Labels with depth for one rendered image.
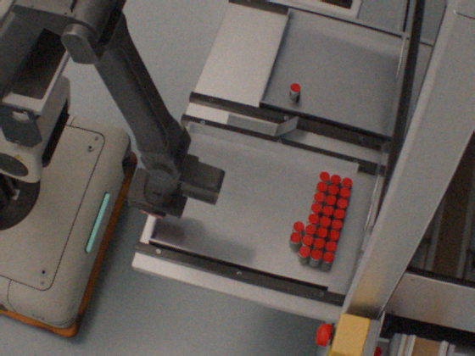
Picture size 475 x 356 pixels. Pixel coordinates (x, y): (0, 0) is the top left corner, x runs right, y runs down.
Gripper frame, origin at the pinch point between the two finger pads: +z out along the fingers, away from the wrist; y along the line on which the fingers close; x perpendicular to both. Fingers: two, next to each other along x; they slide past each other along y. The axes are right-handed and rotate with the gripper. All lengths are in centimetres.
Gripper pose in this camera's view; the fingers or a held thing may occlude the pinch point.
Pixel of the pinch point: (154, 211)
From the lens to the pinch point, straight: 157.9
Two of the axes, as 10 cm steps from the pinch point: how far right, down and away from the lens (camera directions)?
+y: 9.5, 3.2, 0.4
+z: -1.8, 4.1, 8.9
